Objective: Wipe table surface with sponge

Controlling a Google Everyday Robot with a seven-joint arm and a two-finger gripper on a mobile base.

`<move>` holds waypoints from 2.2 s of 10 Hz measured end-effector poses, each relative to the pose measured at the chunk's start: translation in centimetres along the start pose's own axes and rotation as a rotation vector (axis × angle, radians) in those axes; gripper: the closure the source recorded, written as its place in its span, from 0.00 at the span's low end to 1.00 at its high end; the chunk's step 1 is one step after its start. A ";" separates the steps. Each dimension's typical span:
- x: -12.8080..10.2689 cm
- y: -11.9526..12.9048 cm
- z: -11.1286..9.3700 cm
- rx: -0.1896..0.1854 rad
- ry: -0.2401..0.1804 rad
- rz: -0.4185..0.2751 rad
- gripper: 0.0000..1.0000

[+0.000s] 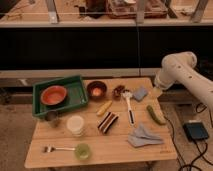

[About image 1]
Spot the white plastic cup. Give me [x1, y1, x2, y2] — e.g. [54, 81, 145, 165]
[66, 115, 85, 136]

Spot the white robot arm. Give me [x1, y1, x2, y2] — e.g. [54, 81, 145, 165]
[154, 51, 213, 112]

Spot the green plastic tray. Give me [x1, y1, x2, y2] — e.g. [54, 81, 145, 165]
[32, 75, 89, 119]

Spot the green chili pepper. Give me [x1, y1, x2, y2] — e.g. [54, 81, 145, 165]
[146, 105, 166, 125]

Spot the orange bowl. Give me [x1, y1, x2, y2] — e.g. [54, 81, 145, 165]
[40, 85, 67, 106]

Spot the green small cup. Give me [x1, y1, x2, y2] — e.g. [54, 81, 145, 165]
[74, 143, 91, 160]

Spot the grey blue cloth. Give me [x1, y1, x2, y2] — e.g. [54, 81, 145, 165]
[127, 123, 164, 148]

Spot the silver fork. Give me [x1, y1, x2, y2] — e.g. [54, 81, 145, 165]
[43, 146, 75, 153]

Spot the black foot pedal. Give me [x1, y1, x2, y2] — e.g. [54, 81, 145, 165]
[183, 122, 209, 141]

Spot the metal cup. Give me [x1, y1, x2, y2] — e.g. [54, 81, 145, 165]
[45, 111, 60, 128]

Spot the dark brown bowl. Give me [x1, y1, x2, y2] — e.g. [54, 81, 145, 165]
[87, 81, 107, 100]

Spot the blue sponge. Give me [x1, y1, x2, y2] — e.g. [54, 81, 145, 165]
[133, 87, 148, 102]

